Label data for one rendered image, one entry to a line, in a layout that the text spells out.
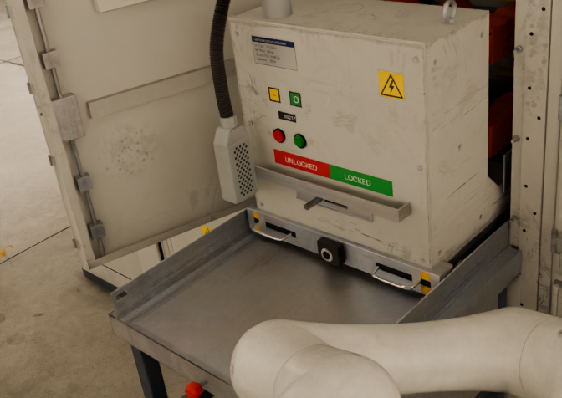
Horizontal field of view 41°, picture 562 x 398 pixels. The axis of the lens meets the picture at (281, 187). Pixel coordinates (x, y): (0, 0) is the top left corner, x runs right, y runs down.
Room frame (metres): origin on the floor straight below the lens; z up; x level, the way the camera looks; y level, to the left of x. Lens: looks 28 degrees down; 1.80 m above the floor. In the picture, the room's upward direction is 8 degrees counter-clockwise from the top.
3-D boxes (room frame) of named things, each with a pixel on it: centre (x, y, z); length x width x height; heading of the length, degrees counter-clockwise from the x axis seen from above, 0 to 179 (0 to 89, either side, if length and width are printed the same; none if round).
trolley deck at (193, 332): (1.36, -0.05, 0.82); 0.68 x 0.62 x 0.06; 134
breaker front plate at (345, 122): (1.41, -0.10, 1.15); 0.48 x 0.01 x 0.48; 44
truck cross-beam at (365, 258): (1.42, -0.12, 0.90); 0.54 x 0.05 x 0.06; 44
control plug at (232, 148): (1.51, 0.09, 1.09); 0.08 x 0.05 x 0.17; 134
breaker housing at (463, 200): (1.59, -0.29, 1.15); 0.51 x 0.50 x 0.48; 134
